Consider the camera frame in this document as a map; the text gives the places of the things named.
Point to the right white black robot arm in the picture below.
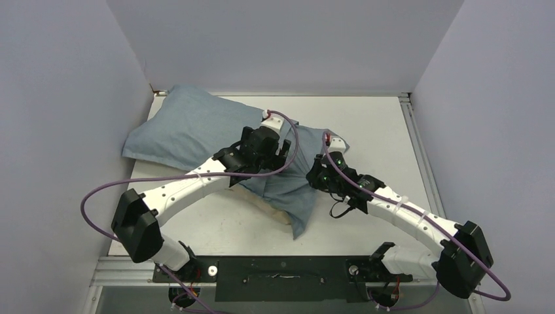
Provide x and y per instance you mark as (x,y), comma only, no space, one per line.
(457,255)

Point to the patchwork and blue pillowcase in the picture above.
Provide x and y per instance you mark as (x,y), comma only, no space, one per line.
(192,125)

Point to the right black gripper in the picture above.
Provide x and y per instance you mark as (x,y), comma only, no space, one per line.
(314,174)

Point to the cream white pillow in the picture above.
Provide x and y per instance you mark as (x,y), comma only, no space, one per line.
(273,212)

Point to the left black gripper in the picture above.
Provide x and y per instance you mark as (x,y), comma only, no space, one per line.
(276,159)

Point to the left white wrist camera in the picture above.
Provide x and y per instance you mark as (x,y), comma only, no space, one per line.
(272,121)

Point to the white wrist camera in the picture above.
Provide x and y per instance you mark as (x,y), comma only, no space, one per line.
(272,121)
(335,143)

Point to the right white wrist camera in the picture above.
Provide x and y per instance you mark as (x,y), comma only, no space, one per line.
(335,143)

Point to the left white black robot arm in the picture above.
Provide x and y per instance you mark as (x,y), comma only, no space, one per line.
(139,216)

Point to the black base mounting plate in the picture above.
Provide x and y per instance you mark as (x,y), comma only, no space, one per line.
(286,278)

